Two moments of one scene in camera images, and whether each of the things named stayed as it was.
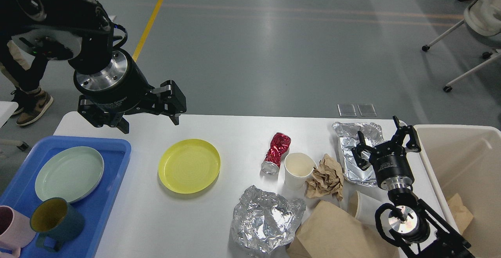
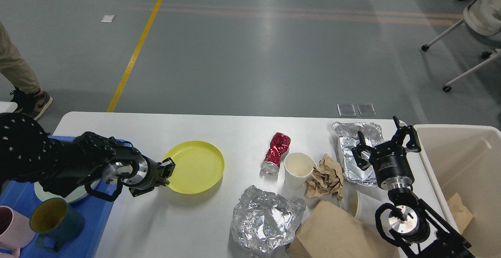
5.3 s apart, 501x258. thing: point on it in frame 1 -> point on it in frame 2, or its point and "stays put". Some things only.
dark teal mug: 55,217 stays put
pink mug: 15,231 stays put
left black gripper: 123,89 -> 140,175
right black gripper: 390,160 stays put
